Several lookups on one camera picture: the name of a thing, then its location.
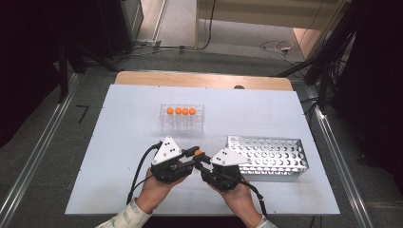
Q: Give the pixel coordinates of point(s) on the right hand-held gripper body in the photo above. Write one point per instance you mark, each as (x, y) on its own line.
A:
(228, 158)

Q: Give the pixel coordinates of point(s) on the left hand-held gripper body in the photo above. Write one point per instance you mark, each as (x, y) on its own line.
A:
(166, 152)

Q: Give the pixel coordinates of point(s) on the clear plastic tube rack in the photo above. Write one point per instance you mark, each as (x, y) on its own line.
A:
(168, 125)

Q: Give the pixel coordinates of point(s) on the perforated metal tube rack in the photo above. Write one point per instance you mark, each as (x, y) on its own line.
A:
(275, 158)

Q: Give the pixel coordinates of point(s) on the person's left hand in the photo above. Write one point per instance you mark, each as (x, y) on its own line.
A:
(152, 193)

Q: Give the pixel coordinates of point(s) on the person's right hand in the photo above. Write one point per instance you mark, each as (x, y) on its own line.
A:
(240, 202)

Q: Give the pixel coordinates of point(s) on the white table board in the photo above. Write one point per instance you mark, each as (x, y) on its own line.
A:
(111, 158)

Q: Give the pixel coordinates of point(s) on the wooden table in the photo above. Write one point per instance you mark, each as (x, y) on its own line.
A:
(190, 79)

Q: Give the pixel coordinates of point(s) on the black metal stand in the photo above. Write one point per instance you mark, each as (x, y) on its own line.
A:
(62, 72)

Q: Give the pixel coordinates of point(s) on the dark cabinet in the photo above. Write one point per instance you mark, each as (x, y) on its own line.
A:
(120, 25)

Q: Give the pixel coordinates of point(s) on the black tripod stand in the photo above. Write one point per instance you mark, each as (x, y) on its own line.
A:
(326, 53)

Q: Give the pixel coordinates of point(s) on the beige wooden cabinet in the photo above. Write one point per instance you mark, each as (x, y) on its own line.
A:
(253, 12)

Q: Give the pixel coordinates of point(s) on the dark curtain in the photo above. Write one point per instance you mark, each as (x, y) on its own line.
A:
(25, 63)

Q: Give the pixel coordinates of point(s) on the aluminium floor rail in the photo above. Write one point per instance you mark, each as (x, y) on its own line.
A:
(41, 148)
(335, 155)

